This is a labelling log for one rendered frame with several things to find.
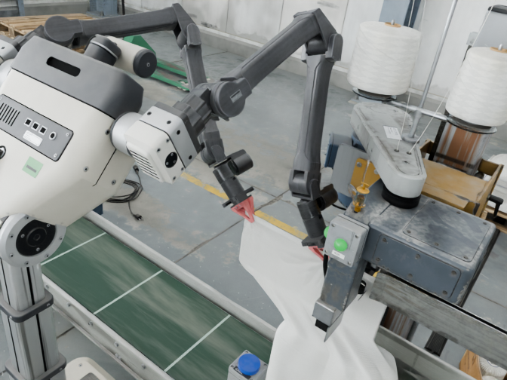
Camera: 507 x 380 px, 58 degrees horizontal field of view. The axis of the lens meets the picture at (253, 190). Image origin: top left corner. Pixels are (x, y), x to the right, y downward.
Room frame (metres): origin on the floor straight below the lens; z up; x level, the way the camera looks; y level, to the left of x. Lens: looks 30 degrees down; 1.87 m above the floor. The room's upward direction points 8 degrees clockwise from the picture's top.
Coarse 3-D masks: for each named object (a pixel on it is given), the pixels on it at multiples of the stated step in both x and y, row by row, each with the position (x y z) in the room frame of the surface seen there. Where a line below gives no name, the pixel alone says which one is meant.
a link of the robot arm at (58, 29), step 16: (128, 16) 1.42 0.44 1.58; (144, 16) 1.44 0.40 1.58; (160, 16) 1.47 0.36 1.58; (176, 16) 1.49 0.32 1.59; (48, 32) 1.25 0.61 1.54; (64, 32) 1.27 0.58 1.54; (80, 32) 1.29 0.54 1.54; (96, 32) 1.34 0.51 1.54; (112, 32) 1.37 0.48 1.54; (128, 32) 1.40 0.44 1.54; (144, 32) 1.44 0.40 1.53; (176, 32) 1.52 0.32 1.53
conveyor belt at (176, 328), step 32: (64, 256) 1.68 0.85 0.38; (96, 256) 1.71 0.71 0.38; (128, 256) 1.75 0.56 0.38; (64, 288) 1.48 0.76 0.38; (96, 288) 1.50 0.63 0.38; (128, 288) 1.53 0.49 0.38; (160, 288) 1.56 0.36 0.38; (128, 320) 1.35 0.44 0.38; (160, 320) 1.37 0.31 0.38; (192, 320) 1.40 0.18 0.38; (224, 320) 1.42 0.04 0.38; (160, 352) 1.21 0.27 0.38; (192, 352) 1.23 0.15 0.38; (224, 352) 1.26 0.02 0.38; (256, 352) 1.28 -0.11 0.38
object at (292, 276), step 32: (256, 224) 1.20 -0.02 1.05; (256, 256) 1.19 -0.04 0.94; (288, 256) 1.12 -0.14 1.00; (288, 288) 1.11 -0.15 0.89; (320, 288) 1.06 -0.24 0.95; (288, 320) 1.04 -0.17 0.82; (352, 320) 1.00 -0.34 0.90; (288, 352) 0.99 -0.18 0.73; (320, 352) 0.95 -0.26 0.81; (352, 352) 0.94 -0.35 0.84; (384, 352) 0.96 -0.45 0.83
